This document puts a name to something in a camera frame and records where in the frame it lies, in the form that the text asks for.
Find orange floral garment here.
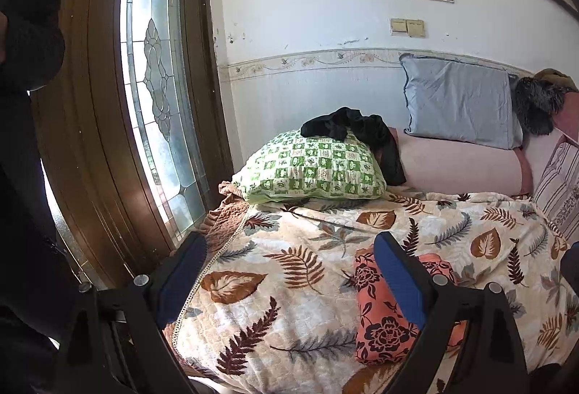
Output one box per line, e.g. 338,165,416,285
352,246,468,367

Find person in dark clothing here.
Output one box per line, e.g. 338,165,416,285
1,0,77,393

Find striped floral pillow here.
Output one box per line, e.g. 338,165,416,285
533,142,579,244

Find pink quilted cushion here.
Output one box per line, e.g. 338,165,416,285
553,92,579,145

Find dark furry cushion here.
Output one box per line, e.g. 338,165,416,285
512,77,570,136

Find leaf-patterned fleece blanket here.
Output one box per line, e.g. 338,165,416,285
165,185,578,393

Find pink bolster cushion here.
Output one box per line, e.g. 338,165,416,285
390,128,533,196

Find grey pillow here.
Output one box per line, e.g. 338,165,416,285
400,53,523,150

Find brown wooden door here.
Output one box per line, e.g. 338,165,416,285
31,0,233,287

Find black garment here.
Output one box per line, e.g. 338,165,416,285
300,107,406,186

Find green checkered pillow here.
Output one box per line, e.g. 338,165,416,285
232,130,386,204

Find beige wall switches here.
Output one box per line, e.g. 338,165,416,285
390,19,427,38

